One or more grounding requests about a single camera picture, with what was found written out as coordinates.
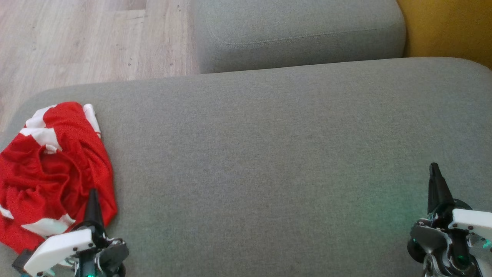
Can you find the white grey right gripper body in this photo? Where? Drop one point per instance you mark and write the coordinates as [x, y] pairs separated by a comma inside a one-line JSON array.
[[471, 225]]

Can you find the red printed basketball jersey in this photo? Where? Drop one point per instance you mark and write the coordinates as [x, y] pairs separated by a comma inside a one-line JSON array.
[[50, 181]]

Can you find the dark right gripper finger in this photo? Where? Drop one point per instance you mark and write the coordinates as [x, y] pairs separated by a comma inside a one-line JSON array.
[[438, 192]]

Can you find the large grey sofa seat cushion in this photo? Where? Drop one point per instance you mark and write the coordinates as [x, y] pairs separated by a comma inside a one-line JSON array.
[[269, 154]]

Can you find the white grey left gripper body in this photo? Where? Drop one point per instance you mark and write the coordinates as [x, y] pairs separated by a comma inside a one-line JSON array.
[[61, 246]]

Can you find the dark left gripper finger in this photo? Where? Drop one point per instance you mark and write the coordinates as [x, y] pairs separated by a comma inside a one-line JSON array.
[[93, 215]]

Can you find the red shorts with white trim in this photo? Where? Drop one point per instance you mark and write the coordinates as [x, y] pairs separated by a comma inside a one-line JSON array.
[[42, 134]]

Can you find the large yellow sofa back cushion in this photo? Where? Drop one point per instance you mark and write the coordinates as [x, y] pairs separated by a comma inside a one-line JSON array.
[[449, 27]]

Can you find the medium grey sofa seat cushion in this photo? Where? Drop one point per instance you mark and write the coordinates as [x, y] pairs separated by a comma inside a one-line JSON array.
[[300, 34]]

